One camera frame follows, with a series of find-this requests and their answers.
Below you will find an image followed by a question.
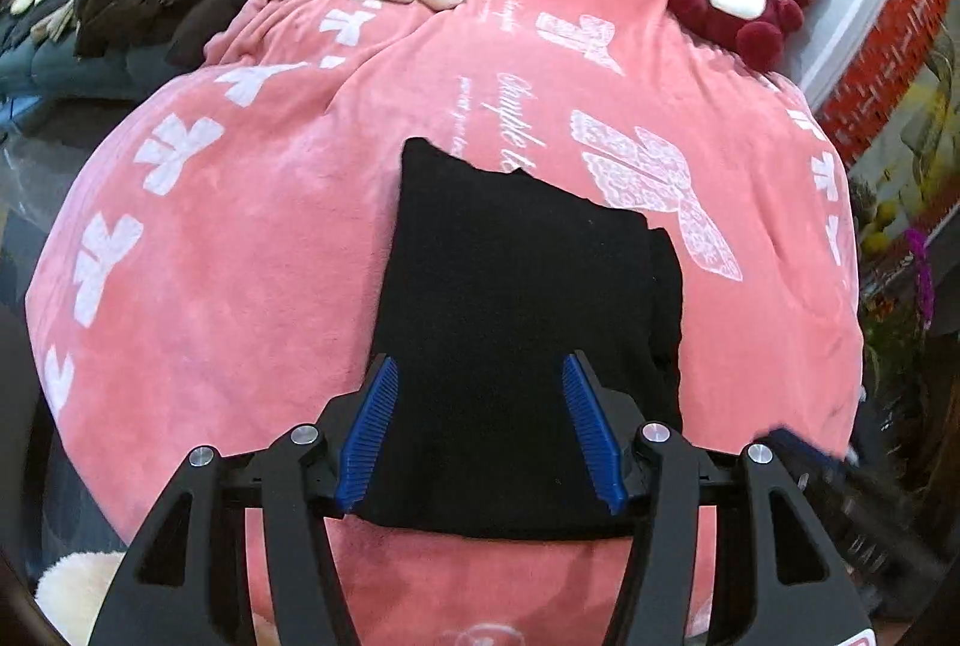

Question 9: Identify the black garment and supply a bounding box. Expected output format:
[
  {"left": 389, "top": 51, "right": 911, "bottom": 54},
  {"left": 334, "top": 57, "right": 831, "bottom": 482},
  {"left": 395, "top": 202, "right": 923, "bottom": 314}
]
[{"left": 358, "top": 137, "right": 683, "bottom": 540}]

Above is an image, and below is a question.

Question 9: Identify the pink plush blanket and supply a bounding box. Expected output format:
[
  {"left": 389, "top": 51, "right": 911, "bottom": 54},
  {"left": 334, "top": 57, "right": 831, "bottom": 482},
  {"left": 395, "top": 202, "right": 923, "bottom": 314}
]
[{"left": 26, "top": 0, "right": 862, "bottom": 644}]

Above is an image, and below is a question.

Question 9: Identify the beige fluffy rug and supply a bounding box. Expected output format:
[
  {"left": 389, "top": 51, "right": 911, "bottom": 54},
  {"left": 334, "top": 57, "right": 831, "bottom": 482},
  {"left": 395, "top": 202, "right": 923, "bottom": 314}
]
[{"left": 34, "top": 552, "right": 124, "bottom": 646}]

